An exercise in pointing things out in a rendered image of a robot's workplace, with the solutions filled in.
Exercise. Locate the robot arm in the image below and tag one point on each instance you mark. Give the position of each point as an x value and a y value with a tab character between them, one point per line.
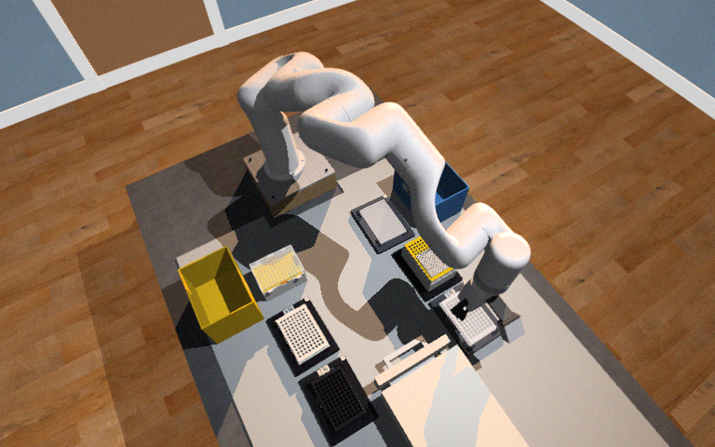
330	97

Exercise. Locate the blue open-top box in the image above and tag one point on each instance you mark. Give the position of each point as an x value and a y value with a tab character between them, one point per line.
448	202

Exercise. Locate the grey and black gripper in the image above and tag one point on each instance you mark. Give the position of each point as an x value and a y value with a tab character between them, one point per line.
471	297

